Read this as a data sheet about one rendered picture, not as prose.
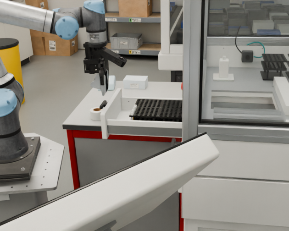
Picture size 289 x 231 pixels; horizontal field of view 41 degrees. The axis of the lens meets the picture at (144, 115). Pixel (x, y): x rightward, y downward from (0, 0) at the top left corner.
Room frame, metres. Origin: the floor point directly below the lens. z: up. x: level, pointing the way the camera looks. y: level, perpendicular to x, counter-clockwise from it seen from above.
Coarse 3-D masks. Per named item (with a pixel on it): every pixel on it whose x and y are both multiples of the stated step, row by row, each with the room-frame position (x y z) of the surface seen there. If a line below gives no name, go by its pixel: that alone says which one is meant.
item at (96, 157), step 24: (96, 96) 1.96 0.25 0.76; (144, 96) 1.94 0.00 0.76; (168, 96) 1.92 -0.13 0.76; (72, 120) 1.66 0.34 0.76; (72, 144) 1.63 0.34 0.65; (96, 144) 1.61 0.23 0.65; (120, 144) 1.59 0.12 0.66; (144, 144) 1.57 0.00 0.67; (168, 144) 1.55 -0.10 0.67; (72, 168) 1.63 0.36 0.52; (96, 168) 1.62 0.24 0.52; (120, 168) 1.60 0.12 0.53; (144, 216) 1.58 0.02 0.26; (168, 216) 1.55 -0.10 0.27
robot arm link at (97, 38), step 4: (100, 32) 1.52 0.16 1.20; (104, 32) 1.47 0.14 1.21; (88, 36) 1.46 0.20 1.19; (92, 36) 1.45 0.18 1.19; (96, 36) 1.45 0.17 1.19; (100, 36) 1.45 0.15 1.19; (104, 36) 1.47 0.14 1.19; (88, 40) 1.47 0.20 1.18; (92, 40) 1.45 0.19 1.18; (96, 40) 1.45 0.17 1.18; (100, 40) 1.45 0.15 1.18; (104, 40) 1.47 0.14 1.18
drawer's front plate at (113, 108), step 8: (120, 88) 1.61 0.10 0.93; (112, 96) 1.52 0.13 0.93; (120, 96) 1.59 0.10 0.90; (112, 104) 1.45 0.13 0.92; (120, 104) 1.58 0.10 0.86; (104, 112) 1.35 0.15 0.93; (112, 112) 1.44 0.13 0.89; (104, 120) 1.34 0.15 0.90; (104, 128) 1.34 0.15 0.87; (104, 136) 1.34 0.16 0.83
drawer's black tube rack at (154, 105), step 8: (144, 104) 1.48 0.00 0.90; (152, 104) 1.48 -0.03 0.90; (160, 104) 1.47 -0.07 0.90; (168, 104) 1.48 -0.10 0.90; (176, 104) 1.47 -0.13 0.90; (136, 112) 1.41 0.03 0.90; (144, 112) 1.40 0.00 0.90; (152, 112) 1.40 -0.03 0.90; (160, 112) 1.39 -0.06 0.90; (168, 112) 1.39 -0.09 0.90; (176, 112) 1.40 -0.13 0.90; (144, 120) 1.39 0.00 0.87; (152, 120) 1.39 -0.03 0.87; (160, 120) 1.39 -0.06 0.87; (168, 120) 1.38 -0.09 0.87; (176, 120) 1.38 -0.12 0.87
